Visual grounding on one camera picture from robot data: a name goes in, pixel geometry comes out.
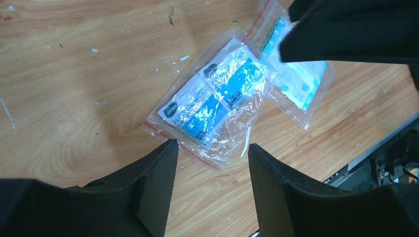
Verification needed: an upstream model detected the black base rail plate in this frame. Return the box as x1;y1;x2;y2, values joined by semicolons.
324;114;419;191

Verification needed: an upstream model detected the alcohol wipes plastic bag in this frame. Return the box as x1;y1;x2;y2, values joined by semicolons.
142;28;278;170

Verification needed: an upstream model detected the teal bandage plastic bag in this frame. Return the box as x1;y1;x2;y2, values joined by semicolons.
245;0;336;130

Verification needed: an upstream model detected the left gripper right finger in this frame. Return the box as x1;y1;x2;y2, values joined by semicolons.
248;144;419;237

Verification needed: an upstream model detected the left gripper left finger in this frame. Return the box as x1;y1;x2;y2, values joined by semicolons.
0;139;178;237

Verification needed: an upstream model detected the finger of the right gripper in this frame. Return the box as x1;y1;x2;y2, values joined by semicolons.
279;0;419;65

